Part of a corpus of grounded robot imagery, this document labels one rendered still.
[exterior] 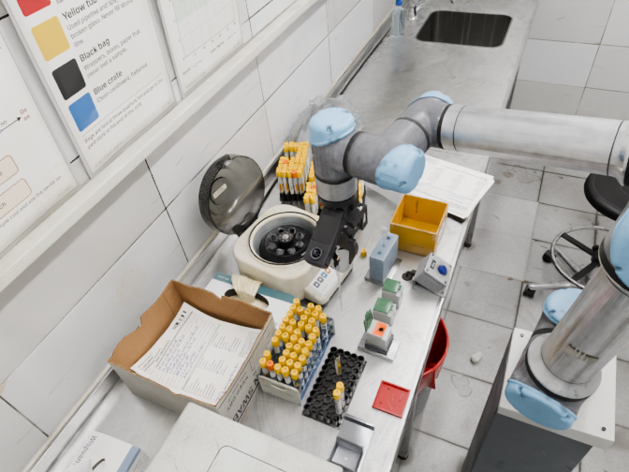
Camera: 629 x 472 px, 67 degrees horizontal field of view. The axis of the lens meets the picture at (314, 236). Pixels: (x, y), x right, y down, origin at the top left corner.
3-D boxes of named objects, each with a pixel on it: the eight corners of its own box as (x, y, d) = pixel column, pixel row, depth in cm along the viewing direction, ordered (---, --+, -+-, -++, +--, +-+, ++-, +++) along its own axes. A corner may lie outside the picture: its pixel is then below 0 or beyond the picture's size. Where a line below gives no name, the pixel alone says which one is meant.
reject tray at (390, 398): (402, 419, 103) (402, 417, 102) (372, 407, 105) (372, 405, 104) (410, 390, 107) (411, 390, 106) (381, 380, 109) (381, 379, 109)
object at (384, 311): (390, 330, 118) (391, 314, 114) (372, 324, 120) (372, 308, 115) (395, 317, 121) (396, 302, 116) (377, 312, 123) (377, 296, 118)
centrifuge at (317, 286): (316, 320, 122) (312, 291, 114) (228, 277, 135) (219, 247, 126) (361, 258, 136) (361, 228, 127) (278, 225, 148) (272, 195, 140)
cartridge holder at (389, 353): (392, 362, 112) (393, 354, 110) (358, 349, 115) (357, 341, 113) (401, 344, 115) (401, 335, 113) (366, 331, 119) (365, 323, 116)
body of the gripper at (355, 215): (369, 227, 97) (368, 180, 89) (349, 254, 92) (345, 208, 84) (336, 215, 101) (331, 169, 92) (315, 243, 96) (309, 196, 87)
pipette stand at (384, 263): (387, 287, 128) (388, 262, 121) (364, 278, 131) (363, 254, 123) (402, 261, 134) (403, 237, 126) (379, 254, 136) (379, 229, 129)
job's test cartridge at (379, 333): (385, 353, 112) (386, 339, 108) (366, 346, 114) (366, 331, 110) (391, 340, 115) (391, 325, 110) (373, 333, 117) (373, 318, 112)
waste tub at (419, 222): (433, 259, 133) (437, 234, 126) (387, 247, 138) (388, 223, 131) (446, 228, 141) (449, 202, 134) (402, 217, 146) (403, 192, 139)
